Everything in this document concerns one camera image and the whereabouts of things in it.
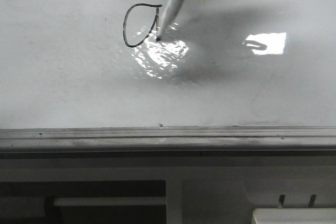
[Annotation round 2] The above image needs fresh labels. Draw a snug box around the white horizontal bar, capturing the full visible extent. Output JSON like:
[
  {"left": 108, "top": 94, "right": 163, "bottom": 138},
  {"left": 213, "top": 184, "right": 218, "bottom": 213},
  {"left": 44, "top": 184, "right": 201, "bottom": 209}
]
[{"left": 54, "top": 197, "right": 166, "bottom": 207}]

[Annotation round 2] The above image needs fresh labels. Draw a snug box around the white tray under board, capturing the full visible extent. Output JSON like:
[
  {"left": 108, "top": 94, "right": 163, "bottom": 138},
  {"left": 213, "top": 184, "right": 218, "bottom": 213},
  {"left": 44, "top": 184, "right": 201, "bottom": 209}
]
[{"left": 251, "top": 208, "right": 335, "bottom": 223}]

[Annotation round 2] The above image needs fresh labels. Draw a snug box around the white whiteboard with metal frame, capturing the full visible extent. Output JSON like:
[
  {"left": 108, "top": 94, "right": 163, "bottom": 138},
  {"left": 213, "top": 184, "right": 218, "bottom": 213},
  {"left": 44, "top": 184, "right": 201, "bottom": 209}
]
[{"left": 1, "top": 0, "right": 335, "bottom": 153}]

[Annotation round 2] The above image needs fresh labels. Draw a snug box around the white slotted metal shelf frame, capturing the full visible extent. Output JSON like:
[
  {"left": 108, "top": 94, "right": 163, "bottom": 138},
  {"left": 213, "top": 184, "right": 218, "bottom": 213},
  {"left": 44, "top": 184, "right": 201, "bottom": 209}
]
[{"left": 1, "top": 155, "right": 335, "bottom": 223}]

